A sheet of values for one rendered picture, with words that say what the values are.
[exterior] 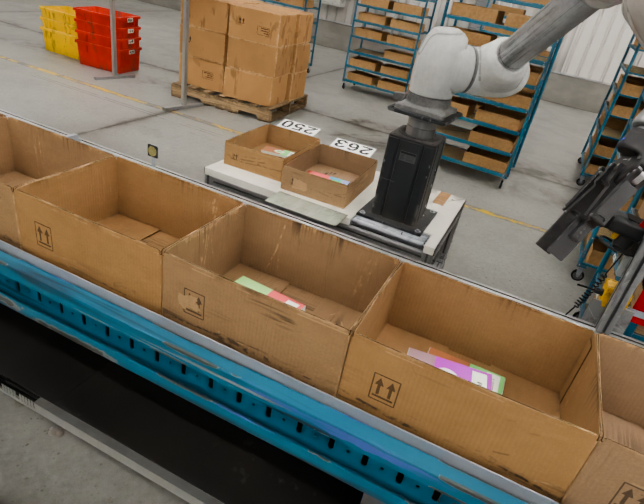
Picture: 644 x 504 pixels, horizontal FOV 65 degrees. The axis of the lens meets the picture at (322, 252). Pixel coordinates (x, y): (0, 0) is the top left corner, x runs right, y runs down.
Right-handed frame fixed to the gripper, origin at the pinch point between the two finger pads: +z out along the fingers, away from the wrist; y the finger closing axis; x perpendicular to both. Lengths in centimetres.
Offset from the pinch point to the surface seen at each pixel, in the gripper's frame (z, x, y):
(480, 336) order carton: 23.9, -8.2, 16.7
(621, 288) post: -6, -46, 61
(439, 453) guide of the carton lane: 38.7, -5.4, -11.7
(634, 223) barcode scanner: -21, -35, 61
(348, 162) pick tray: 19, 40, 146
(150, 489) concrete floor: 137, 21, 54
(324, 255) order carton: 33.3, 27.5, 25.0
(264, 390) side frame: 52, 22, -7
